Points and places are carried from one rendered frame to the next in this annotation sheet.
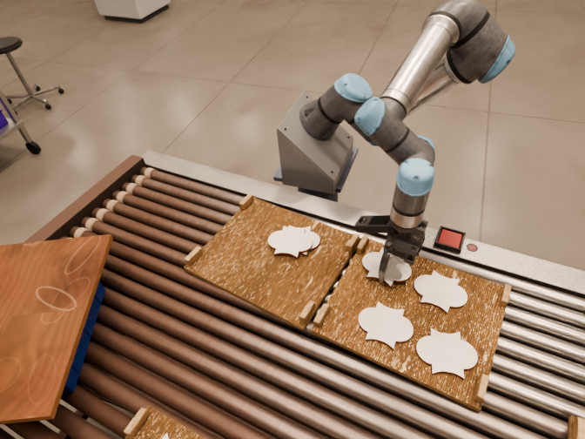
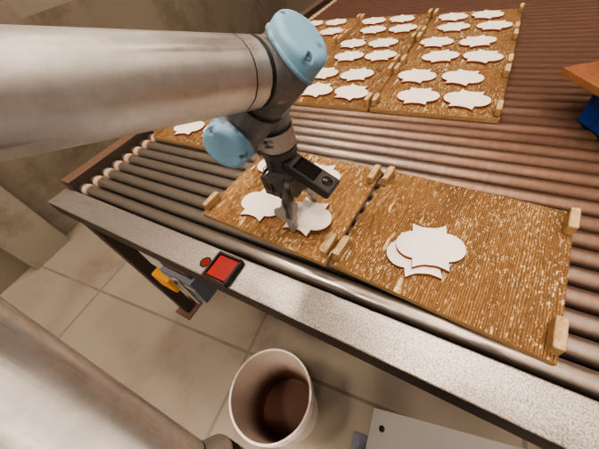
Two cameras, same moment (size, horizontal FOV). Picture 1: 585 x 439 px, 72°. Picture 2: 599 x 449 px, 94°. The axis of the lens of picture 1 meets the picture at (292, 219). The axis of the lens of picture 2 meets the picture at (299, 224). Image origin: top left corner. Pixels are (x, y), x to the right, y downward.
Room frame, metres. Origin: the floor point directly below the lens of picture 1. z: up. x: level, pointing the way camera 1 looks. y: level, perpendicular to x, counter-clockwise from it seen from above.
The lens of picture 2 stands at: (1.16, -0.19, 1.47)
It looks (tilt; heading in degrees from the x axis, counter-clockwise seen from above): 48 degrees down; 189
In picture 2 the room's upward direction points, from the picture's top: 15 degrees counter-clockwise
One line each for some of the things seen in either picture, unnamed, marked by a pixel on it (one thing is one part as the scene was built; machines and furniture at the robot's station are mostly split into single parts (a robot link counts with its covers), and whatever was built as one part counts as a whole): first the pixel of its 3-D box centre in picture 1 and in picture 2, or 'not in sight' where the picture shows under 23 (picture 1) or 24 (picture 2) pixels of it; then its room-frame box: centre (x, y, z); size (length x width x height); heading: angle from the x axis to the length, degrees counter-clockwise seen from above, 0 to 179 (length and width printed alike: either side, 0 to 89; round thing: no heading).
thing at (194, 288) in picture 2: not in sight; (193, 276); (0.69, -0.64, 0.77); 0.14 x 0.11 x 0.18; 59
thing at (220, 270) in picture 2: (449, 239); (223, 269); (0.78, -0.46, 0.92); 0.06 x 0.06 x 0.01; 59
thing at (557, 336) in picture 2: (246, 201); (557, 335); (1.01, 0.15, 0.95); 0.06 x 0.02 x 0.03; 144
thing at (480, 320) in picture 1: (412, 310); (291, 193); (0.56, -0.29, 0.93); 0.41 x 0.35 x 0.02; 56
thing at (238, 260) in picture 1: (273, 253); (448, 240); (0.79, 0.07, 0.93); 0.41 x 0.35 x 0.02; 54
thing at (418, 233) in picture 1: (404, 236); (283, 169); (0.66, -0.27, 1.10); 0.09 x 0.08 x 0.12; 56
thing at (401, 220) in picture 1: (407, 211); (275, 138); (0.67, -0.27, 1.18); 0.08 x 0.08 x 0.05
